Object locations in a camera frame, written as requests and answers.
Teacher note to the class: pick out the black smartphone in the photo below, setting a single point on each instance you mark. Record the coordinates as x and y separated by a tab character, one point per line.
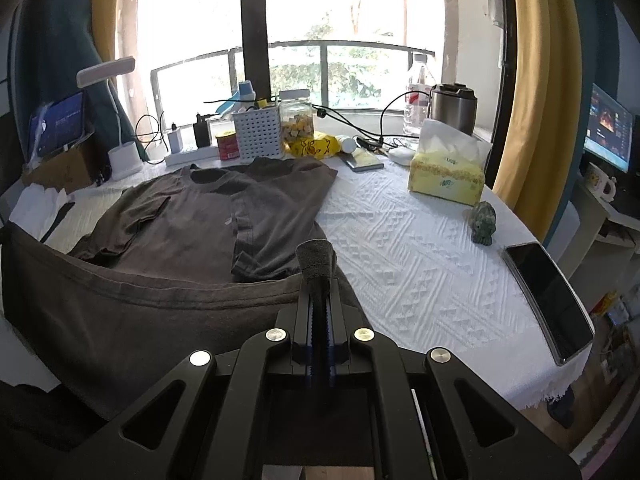
558	310

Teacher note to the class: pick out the white power strip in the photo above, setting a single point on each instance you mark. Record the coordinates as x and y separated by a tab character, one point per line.
186	157

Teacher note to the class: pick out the blue face mask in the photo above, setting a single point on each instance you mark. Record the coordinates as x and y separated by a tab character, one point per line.
242	98

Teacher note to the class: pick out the red can yellow lid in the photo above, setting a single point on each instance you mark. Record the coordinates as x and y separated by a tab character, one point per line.
228	147

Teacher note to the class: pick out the white perforated plastic basket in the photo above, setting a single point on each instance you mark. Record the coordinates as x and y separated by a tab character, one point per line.
258	133

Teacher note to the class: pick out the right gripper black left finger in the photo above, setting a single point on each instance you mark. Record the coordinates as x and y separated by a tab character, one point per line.
202	420

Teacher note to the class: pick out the clear water bottle red label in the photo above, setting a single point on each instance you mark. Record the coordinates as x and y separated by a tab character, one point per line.
419	84

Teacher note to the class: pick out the white mug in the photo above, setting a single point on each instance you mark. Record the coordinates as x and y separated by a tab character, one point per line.
600	183

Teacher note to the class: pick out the clear jar of snacks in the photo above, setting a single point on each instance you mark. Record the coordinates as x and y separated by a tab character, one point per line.
296	115

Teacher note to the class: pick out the white folded garment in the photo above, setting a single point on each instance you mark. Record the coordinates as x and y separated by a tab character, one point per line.
36	209

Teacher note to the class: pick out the grey notebook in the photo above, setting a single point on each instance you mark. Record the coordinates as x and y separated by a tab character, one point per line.
361	160

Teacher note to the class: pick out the white desk lamp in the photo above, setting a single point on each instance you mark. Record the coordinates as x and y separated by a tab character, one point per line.
124	158

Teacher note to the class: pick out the computer monitor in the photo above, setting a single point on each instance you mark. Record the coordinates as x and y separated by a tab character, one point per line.
609	130

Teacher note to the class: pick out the black charger block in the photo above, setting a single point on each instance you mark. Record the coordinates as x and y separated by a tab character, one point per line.
201	131

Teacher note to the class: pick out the white charger block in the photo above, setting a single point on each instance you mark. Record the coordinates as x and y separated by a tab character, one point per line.
175	139

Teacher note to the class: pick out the dark teal curtain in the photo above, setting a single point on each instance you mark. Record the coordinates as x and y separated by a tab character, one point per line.
51	41

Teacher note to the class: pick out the dark grey t-shirt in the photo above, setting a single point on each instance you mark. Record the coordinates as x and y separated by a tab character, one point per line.
195	259

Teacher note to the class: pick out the yellow snack bag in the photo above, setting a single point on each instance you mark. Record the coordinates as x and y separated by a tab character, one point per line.
319	146

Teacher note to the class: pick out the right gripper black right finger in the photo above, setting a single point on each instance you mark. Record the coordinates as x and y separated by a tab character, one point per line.
433	417

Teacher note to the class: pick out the stainless steel tumbler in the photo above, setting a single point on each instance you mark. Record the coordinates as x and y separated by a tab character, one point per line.
455	105

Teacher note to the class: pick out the tablet with dark screen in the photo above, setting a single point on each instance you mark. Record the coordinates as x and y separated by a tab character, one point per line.
56	124

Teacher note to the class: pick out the green stone figurine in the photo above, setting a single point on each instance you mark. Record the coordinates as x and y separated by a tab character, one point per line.
482	222

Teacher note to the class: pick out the brown cardboard box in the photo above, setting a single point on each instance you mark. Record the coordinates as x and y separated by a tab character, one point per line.
77	167

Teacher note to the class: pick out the yellow tissue box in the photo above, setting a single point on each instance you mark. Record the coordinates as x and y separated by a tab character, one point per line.
449	164

